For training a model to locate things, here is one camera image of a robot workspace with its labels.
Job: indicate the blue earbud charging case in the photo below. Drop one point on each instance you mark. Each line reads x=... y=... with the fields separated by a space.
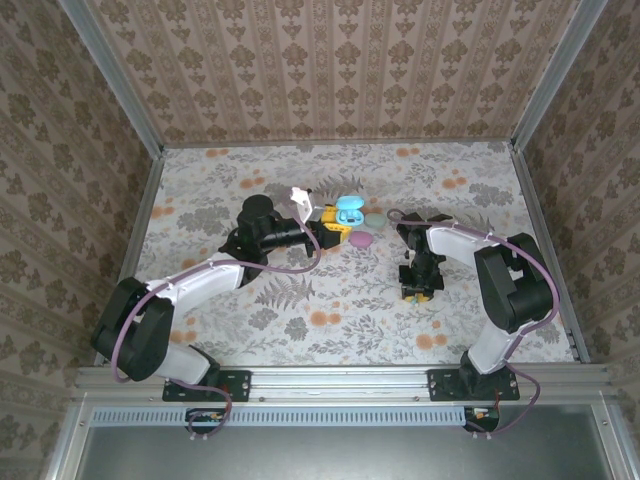
x=350 y=205

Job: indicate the pink earbud charging case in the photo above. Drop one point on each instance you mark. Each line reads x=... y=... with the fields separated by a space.
x=361 y=239

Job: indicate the mint green earbud charging case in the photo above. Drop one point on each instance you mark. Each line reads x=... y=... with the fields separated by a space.
x=375 y=221

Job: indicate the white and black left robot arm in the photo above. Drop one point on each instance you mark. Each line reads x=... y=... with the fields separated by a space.
x=200 y=280

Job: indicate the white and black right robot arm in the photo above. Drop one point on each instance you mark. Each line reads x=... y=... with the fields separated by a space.
x=455 y=242

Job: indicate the wide aluminium extrusion beam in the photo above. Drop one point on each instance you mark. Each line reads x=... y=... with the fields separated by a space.
x=340 y=382

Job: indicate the grey metal panel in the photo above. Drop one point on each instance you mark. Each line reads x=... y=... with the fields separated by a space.
x=340 y=455

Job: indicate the thin aluminium frame rail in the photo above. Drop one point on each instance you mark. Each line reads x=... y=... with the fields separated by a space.
x=460 y=144

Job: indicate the aluminium corner post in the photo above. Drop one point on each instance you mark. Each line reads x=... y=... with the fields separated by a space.
x=556 y=75
x=112 y=75

